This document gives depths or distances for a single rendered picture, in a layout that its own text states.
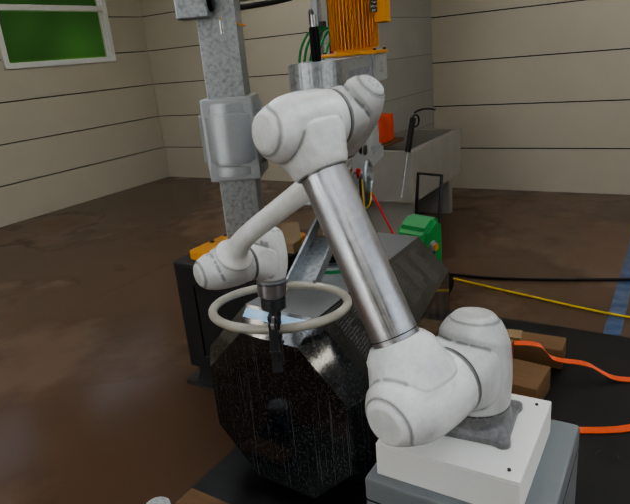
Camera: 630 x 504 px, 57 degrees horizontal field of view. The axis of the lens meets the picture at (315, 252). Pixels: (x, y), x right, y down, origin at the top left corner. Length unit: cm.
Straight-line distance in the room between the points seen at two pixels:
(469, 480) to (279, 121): 83
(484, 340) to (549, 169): 595
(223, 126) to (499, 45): 469
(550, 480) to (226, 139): 212
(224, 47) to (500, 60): 461
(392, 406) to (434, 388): 9
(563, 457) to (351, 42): 213
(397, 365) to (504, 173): 622
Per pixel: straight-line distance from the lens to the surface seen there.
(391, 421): 115
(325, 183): 118
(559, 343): 346
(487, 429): 139
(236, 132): 293
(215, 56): 300
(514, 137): 718
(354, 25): 300
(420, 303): 259
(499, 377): 133
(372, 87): 130
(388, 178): 528
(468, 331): 128
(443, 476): 136
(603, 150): 705
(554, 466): 150
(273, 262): 167
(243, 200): 307
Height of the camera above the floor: 172
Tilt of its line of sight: 19 degrees down
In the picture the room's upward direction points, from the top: 5 degrees counter-clockwise
